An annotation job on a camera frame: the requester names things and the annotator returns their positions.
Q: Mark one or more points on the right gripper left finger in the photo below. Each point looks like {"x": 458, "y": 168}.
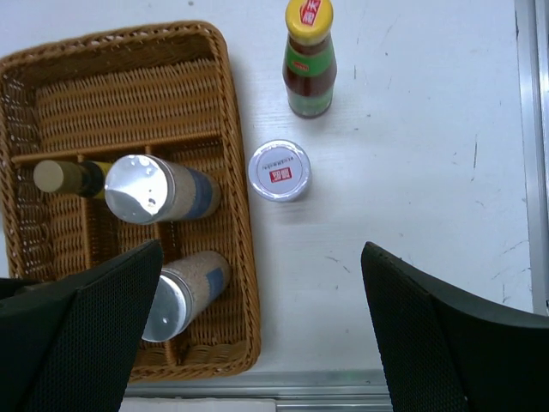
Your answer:
{"x": 70, "y": 345}

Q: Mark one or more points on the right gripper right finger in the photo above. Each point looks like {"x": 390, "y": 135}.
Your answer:
{"x": 444, "y": 349}

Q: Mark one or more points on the silver-top shaker bottle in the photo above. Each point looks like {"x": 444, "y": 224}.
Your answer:
{"x": 143, "y": 189}
{"x": 185, "y": 289}

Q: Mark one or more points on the small yellow bottle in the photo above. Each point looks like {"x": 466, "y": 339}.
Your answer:
{"x": 84, "y": 179}

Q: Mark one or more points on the white-lid jar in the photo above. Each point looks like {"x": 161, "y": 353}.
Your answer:
{"x": 280, "y": 171}

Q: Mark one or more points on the woven wicker basket tray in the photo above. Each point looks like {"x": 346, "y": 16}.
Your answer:
{"x": 163, "y": 90}

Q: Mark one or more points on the right green sauce bottle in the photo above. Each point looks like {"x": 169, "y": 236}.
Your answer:
{"x": 309, "y": 68}

